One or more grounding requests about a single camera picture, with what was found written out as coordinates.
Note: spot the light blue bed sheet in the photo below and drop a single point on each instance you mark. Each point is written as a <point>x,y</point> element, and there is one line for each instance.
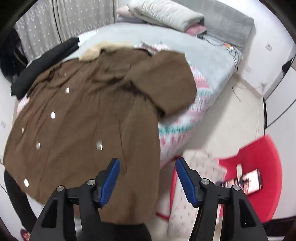
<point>216,63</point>

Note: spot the pink small pillow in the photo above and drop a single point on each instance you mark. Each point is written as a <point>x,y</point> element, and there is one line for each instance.
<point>196,29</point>

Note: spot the grey folded blanket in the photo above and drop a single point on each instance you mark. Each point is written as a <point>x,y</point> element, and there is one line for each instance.
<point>123,19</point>

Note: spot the grey quilted headboard cushion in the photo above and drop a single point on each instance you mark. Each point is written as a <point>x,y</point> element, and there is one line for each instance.
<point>222,21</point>

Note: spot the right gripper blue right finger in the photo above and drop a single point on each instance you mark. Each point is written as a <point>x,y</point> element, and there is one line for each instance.
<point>190,181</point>

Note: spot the grey dotted curtain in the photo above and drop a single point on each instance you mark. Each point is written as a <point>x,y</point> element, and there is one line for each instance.
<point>50,23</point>

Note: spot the white grey sliding wardrobe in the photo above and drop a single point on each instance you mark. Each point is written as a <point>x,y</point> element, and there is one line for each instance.
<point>280,113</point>

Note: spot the dark hanging clothes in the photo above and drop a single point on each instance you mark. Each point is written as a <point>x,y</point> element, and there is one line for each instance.
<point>13,61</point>

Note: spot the patterned pink green blanket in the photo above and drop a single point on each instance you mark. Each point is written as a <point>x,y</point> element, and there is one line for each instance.
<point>185,111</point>

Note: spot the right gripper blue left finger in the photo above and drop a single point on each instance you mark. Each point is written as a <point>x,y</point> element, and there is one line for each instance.
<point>106,180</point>

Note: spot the black folded garment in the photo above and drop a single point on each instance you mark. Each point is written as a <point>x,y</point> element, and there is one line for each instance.
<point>27,77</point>

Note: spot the cream white pillow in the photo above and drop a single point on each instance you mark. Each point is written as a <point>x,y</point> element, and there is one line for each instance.
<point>165,13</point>

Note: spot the smartphone with lit screen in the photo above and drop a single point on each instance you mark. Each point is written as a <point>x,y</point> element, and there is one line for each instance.
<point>250,182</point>

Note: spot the white patterned cloth on stool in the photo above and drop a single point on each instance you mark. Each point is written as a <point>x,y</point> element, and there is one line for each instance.
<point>183,214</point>

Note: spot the brown coat with fur collar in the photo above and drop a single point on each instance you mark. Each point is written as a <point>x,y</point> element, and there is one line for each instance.
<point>132,201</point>

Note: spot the red plastic stool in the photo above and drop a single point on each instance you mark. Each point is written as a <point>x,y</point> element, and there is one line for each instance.
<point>256,168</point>

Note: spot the white wall socket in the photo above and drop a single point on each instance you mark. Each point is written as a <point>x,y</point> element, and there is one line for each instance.
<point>268,47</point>

